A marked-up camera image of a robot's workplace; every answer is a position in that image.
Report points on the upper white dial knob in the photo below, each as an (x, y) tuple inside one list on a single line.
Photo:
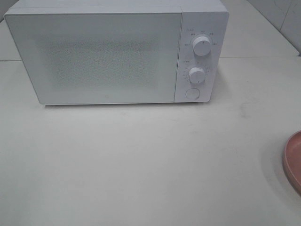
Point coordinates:
[(201, 45)]

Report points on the round white door button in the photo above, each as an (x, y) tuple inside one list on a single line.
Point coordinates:
[(192, 94)]

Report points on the white microwave oven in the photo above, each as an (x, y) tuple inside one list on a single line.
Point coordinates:
[(209, 17)]

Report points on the pink round plate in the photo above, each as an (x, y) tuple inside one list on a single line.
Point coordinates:
[(292, 160)]

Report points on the lower white dial knob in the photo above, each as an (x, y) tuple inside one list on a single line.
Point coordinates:
[(197, 75)]

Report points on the white microwave door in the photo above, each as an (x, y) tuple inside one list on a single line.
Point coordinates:
[(99, 58)]

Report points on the white dial knob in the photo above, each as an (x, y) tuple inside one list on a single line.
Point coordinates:
[(197, 75), (201, 45)]

